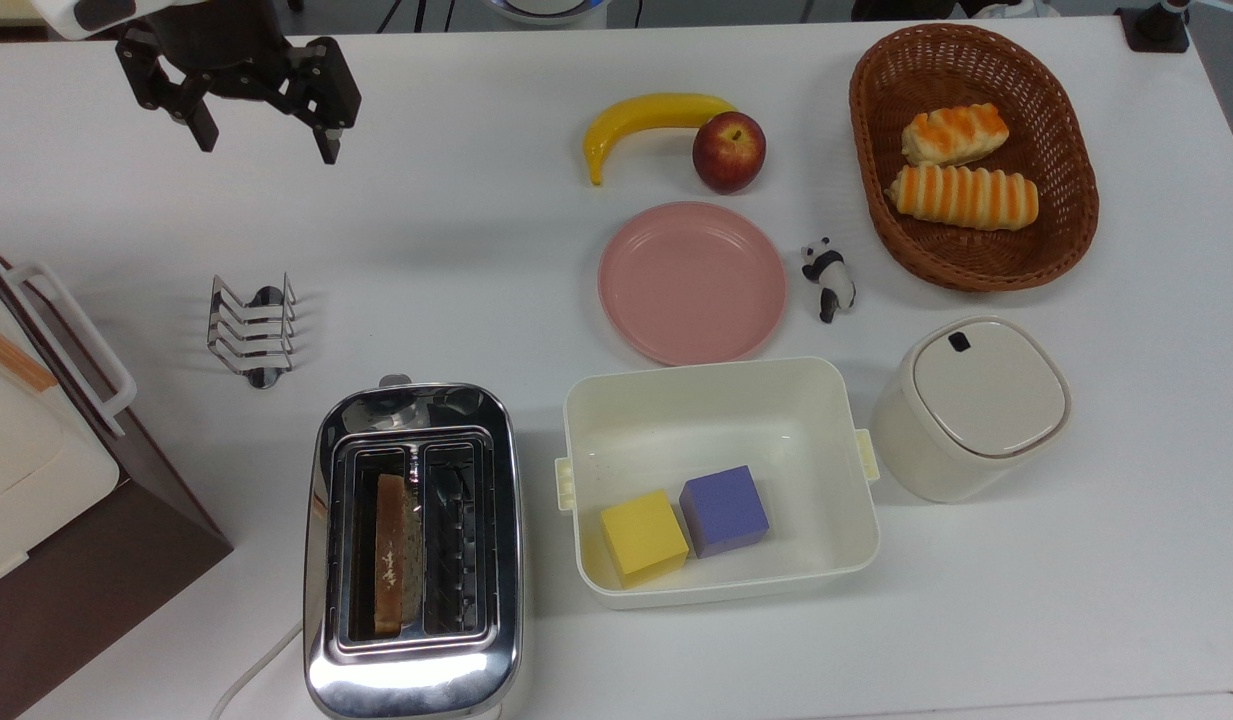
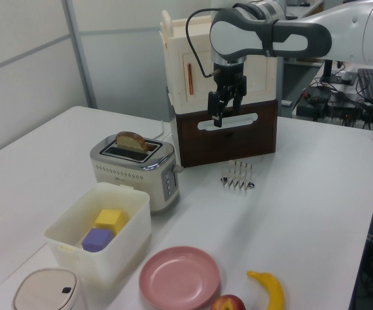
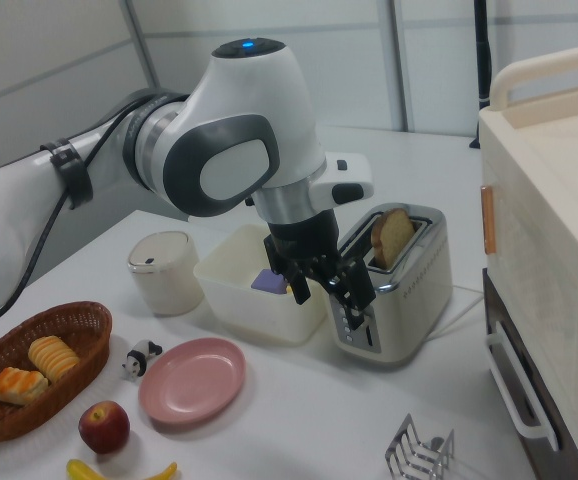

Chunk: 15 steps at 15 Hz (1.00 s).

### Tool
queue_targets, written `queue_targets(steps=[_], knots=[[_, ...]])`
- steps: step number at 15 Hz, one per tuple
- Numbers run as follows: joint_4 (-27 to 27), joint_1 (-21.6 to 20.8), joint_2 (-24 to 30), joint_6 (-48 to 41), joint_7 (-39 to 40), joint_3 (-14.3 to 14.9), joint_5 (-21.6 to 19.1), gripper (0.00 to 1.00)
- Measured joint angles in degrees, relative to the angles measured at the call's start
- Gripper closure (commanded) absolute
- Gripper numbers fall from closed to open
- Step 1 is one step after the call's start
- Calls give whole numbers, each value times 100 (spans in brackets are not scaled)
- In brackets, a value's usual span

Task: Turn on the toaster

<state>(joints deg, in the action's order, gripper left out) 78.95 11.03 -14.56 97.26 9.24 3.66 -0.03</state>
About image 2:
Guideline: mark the cream wooden cabinet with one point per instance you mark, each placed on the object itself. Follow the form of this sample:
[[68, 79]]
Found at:
[[177, 64]]

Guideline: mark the yellow cube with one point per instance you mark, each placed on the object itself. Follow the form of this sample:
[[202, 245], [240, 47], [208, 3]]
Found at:
[[109, 219]]

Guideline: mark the cream paddle-shaped board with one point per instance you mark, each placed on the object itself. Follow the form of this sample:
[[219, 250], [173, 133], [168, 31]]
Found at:
[[166, 21]]

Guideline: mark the black computer keyboard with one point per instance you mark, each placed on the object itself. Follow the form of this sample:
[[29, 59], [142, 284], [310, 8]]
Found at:
[[372, 84]]

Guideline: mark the metal toast rack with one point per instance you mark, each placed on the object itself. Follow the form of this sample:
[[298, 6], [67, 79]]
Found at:
[[236, 177]]

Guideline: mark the cream lidded trash can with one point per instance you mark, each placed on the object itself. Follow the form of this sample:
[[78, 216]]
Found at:
[[47, 290]]

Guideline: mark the pink plate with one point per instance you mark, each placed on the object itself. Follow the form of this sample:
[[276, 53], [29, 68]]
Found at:
[[180, 279]]

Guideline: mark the yellow banana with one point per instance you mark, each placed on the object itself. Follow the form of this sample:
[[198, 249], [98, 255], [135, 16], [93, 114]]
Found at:
[[275, 290]]

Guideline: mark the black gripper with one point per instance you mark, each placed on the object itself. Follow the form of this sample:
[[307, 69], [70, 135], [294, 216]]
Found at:
[[230, 77]]

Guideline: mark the black monitor stand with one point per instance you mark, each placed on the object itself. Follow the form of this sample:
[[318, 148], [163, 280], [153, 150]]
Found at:
[[330, 76]]

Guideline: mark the purple cube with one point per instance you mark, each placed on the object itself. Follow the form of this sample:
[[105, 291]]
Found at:
[[96, 240]]

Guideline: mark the red apple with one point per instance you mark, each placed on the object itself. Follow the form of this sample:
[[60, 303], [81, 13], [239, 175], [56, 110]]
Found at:
[[228, 303]]

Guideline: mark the cream toaster lever knob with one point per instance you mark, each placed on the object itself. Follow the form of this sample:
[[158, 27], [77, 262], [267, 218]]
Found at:
[[178, 168]]

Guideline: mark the cream and chrome toaster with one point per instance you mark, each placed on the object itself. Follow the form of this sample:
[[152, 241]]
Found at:
[[125, 174]]

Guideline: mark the brown bread slice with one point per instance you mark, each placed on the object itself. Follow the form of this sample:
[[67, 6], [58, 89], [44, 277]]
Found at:
[[131, 140]]

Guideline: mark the white plastic storage box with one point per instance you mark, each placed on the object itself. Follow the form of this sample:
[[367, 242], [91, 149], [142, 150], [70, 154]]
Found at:
[[115, 255]]

